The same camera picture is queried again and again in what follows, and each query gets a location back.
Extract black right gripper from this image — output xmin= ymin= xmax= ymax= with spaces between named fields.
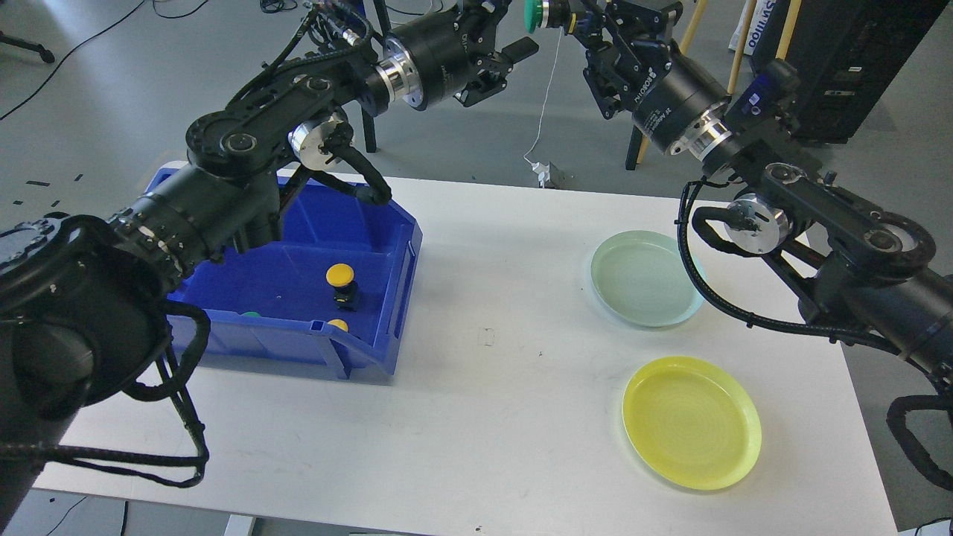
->
xmin=570 ymin=1 xmax=732 ymax=157

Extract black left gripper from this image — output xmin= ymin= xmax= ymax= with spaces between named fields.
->
xmin=387 ymin=1 xmax=539 ymax=111

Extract yellow push button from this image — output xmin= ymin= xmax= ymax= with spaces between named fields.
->
xmin=325 ymin=264 xmax=361 ymax=311
xmin=326 ymin=319 xmax=350 ymax=333

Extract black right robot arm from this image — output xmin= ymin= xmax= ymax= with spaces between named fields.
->
xmin=524 ymin=1 xmax=952 ymax=491

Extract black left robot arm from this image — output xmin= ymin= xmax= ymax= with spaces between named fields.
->
xmin=2 ymin=1 xmax=539 ymax=526

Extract light green plate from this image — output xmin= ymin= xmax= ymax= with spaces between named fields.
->
xmin=589 ymin=230 xmax=704 ymax=328

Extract yellow push button front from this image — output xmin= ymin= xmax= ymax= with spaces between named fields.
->
xmin=326 ymin=319 xmax=350 ymax=333

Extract yellow plate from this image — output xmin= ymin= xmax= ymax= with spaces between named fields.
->
xmin=622 ymin=356 xmax=763 ymax=492

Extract white power plug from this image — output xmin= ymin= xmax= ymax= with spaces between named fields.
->
xmin=531 ymin=162 xmax=565 ymax=190

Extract black equipment case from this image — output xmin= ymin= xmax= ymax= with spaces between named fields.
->
xmin=785 ymin=1 xmax=949 ymax=144

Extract blue plastic storage bin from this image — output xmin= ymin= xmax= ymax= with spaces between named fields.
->
xmin=169 ymin=183 xmax=422 ymax=380

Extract white power cable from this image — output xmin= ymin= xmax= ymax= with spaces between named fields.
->
xmin=523 ymin=30 xmax=572 ymax=168

